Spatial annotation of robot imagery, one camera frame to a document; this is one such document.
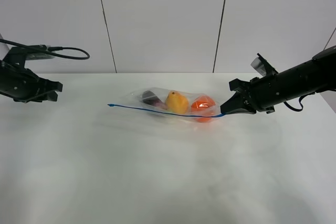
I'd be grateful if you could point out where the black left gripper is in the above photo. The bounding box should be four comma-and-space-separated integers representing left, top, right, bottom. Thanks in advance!
1, 61, 63, 103

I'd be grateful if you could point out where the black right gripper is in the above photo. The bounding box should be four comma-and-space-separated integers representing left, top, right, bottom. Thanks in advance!
220, 77, 263, 115

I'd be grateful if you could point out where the clear bag with blue zipper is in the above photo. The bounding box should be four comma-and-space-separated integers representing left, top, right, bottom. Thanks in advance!
107, 87, 225, 127

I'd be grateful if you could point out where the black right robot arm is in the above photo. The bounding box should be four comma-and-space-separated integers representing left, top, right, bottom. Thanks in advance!
220, 46, 335, 115

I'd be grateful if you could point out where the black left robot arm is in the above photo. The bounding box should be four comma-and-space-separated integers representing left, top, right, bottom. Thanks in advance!
1, 60, 63, 103

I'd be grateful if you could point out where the orange fruit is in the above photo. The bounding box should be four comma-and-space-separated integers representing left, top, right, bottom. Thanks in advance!
191, 95, 216, 123

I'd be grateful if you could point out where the yellow fruit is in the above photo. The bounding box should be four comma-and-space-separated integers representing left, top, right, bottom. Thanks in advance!
165, 91, 189, 114

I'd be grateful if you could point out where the purple eggplant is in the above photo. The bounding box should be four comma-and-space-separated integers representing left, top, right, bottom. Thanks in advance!
142, 90, 168, 110

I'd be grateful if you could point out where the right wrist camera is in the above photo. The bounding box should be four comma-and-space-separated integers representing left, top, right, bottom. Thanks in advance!
250, 53, 278, 77

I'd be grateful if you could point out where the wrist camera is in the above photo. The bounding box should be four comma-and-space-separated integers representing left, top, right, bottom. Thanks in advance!
250, 53, 278, 77
4, 45, 54, 63

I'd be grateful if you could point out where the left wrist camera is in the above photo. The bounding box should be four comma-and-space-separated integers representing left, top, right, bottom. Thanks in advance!
4, 45, 54, 63

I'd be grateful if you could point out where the black camera cable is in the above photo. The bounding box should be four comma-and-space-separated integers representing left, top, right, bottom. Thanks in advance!
0, 38, 90, 61

